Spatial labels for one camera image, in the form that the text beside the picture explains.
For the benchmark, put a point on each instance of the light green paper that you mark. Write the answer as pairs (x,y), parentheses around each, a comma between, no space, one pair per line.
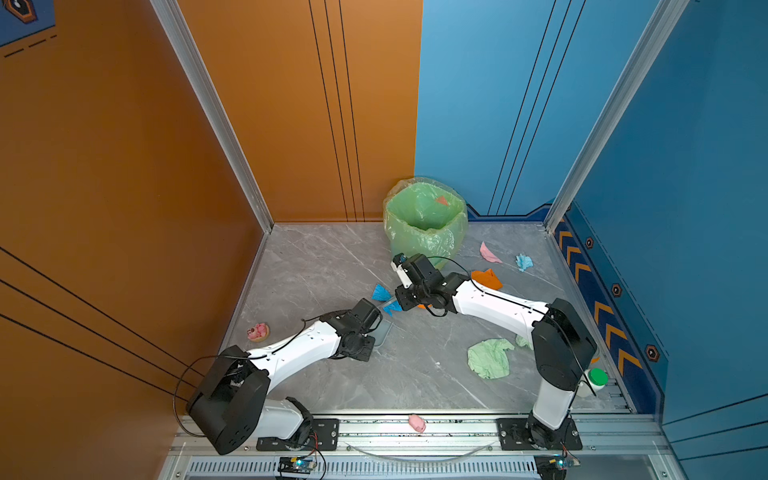
(522,342)
(489,360)

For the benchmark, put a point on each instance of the left circuit board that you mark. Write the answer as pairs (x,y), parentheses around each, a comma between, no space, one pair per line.
(296,467)

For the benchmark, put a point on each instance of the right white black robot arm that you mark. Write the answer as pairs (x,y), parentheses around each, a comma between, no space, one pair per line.
(562,344)

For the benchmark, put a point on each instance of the pink toy on yellow base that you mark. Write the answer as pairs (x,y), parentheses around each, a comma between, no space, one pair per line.
(258,333)

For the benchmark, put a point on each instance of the grey-green plastic dustpan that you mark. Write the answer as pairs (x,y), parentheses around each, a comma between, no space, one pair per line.
(381,332)

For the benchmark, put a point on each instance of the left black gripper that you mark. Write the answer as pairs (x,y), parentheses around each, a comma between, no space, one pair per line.
(368,351)

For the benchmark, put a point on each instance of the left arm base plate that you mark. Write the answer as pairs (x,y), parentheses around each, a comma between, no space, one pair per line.
(322,433)

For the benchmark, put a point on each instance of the right circuit board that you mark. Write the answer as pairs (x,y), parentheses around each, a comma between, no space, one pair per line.
(556,467)

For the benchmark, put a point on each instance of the circuit board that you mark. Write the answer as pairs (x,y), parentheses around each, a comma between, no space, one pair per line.
(556,467)
(296,467)

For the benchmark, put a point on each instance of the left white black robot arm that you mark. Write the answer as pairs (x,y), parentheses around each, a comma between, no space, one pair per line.
(231,404)

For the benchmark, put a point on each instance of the pink paper ball on rail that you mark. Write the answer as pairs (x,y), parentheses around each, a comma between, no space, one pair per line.
(417,423)

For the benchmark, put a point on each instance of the small blue paper scrap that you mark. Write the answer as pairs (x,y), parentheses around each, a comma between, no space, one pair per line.
(392,306)

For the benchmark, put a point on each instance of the pink paper scrap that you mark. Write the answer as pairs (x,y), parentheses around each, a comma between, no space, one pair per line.
(488,255)

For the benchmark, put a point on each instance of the light blue paper scrap far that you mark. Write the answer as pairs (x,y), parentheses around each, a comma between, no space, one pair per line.
(524,262)

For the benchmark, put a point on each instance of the blue paper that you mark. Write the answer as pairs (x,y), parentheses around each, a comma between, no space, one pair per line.
(381,294)

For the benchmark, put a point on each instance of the white bottle green cap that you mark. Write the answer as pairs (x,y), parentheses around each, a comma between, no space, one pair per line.
(594,379)

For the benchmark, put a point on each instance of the green trash bin with liner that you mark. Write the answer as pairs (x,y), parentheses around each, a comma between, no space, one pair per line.
(424,216)

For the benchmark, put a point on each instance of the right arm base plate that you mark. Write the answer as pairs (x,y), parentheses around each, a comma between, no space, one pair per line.
(518,434)

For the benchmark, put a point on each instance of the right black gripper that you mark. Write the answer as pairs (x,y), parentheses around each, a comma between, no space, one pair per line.
(400,294)

